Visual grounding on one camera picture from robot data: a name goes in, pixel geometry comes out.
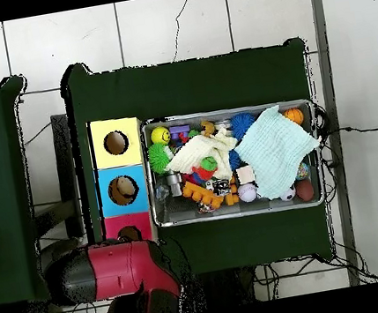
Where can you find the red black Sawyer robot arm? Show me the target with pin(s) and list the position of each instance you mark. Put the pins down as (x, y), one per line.
(122, 268)

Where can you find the clear shallow mesh bin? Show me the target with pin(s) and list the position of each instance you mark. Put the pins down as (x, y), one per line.
(184, 214)

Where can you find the wooden box with three holes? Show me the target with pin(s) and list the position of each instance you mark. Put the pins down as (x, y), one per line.
(122, 185)

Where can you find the cream waffle cloth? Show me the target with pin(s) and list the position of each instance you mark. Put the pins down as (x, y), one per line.
(199, 152)

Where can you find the green fuzzy toy with eyes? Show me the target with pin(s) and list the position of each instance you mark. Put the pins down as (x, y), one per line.
(158, 157)

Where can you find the yellow smiley ball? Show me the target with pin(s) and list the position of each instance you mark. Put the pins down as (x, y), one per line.
(160, 134)

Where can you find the orange toy building block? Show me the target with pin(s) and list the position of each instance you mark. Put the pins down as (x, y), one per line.
(196, 193)

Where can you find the crushed black silver can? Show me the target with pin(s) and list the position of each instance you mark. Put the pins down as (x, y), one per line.
(220, 185)

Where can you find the blue spiky ball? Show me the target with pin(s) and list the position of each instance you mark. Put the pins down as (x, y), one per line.
(244, 124)

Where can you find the small white baseball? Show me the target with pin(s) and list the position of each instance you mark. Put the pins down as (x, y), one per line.
(247, 192)

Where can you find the dark green table cloth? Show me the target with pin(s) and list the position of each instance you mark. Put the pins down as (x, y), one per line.
(184, 86)

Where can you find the mint green waffle cloth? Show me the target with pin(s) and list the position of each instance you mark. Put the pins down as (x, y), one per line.
(273, 149)

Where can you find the small orange basketball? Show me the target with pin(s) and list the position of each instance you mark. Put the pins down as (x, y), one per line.
(294, 116)

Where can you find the small brown football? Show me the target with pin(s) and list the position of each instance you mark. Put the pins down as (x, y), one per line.
(305, 191)

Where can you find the black stand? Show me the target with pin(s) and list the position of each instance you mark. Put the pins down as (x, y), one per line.
(67, 173)

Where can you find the grey vertical pole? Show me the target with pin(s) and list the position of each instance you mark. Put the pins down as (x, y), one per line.
(322, 52)

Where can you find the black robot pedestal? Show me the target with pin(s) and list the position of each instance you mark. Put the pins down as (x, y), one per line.
(229, 289)

